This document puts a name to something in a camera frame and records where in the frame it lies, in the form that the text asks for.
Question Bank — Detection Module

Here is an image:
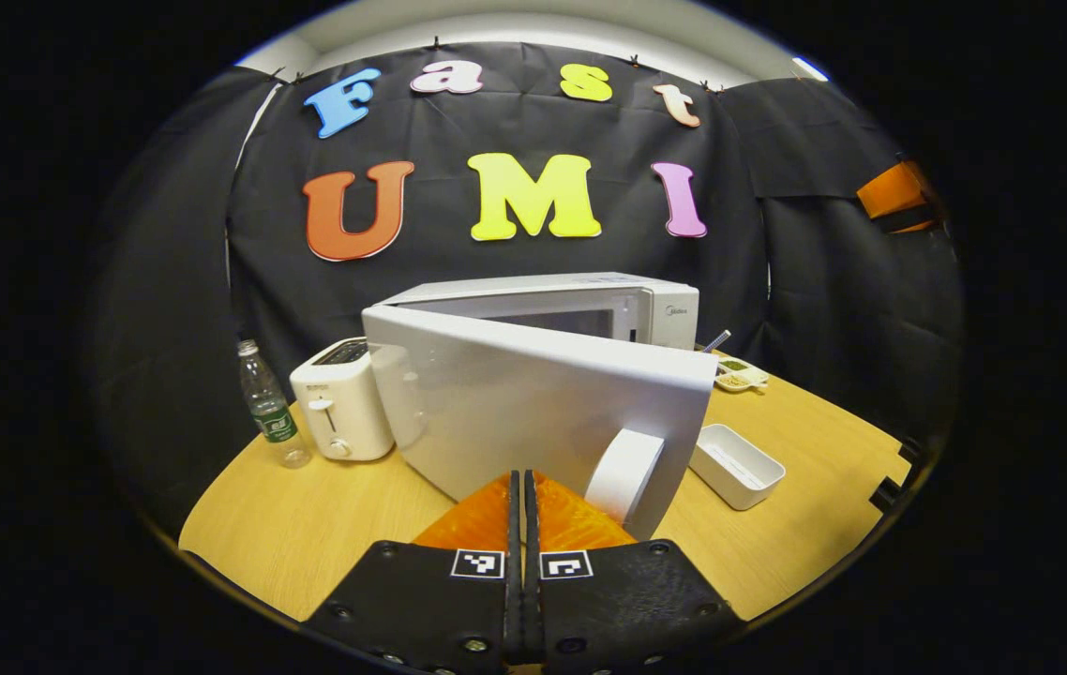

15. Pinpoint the white microwave oven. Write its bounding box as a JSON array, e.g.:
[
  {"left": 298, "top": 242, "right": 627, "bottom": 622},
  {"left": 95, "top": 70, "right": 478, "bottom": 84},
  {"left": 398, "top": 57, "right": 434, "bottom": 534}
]
[{"left": 360, "top": 272, "right": 720, "bottom": 543}]

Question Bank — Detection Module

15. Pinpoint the black backdrop cloth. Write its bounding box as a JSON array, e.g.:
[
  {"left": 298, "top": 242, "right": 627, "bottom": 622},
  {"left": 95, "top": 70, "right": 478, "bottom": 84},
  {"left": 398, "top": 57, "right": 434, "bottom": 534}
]
[{"left": 88, "top": 42, "right": 966, "bottom": 526}]

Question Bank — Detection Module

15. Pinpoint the white divided condiment dish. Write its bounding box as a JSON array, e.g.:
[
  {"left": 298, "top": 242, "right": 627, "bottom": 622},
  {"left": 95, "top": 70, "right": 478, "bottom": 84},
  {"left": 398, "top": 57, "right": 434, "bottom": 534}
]
[{"left": 714, "top": 356, "right": 771, "bottom": 393}]

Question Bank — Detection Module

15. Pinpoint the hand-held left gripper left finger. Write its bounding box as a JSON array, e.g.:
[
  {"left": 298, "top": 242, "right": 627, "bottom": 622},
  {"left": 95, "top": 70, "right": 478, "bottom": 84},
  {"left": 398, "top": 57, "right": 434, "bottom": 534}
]
[{"left": 302, "top": 469, "right": 523, "bottom": 675}]

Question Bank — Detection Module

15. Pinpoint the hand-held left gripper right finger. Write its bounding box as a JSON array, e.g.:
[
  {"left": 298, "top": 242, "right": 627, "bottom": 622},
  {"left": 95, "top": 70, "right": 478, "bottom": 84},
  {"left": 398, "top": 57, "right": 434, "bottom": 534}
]
[{"left": 522, "top": 469, "right": 745, "bottom": 675}]

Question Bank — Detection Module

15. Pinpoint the clear plastic water bottle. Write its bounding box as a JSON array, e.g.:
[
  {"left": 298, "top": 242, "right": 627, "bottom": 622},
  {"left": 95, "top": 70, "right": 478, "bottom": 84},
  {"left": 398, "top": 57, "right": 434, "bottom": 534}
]
[{"left": 236, "top": 339, "right": 312, "bottom": 470}]

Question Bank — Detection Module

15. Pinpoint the white toaster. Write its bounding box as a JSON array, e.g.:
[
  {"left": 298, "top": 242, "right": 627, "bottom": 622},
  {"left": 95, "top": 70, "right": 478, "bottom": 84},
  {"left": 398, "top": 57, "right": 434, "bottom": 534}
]
[{"left": 290, "top": 337, "right": 396, "bottom": 462}]

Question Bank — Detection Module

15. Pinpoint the small white rectangular dish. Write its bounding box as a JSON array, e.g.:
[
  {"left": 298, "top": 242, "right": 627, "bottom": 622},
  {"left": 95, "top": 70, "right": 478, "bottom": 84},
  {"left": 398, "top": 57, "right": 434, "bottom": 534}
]
[{"left": 689, "top": 424, "right": 788, "bottom": 512}]

